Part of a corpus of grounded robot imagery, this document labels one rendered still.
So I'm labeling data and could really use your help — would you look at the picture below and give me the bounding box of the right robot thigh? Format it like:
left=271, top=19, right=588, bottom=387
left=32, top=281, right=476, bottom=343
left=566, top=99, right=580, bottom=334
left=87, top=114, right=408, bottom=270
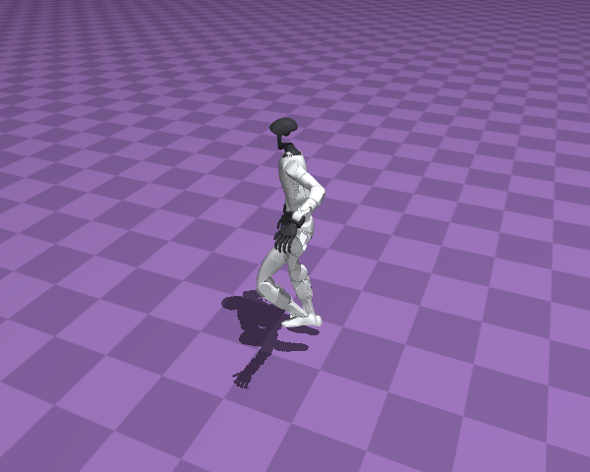
left=287, top=254, right=308, bottom=282

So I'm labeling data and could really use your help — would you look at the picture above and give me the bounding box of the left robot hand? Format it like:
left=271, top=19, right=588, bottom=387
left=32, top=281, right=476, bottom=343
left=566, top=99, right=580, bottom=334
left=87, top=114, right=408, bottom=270
left=273, top=216, right=306, bottom=254

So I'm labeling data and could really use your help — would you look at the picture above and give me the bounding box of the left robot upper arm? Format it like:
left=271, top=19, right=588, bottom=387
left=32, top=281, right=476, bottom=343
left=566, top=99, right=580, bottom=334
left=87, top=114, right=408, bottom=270
left=284, top=160, right=325, bottom=202

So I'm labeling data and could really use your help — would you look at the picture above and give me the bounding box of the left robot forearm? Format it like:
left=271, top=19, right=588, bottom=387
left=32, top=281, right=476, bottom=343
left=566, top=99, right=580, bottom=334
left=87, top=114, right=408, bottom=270
left=292, top=186, right=325, bottom=224

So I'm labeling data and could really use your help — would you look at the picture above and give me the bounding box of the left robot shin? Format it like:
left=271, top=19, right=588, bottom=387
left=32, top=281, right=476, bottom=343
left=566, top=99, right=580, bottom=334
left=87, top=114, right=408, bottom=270
left=256, top=281, right=307, bottom=319

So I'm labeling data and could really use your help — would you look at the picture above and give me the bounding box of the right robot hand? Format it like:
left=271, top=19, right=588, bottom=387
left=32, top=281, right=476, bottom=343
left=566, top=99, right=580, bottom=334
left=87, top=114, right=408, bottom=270
left=277, top=205, right=293, bottom=229

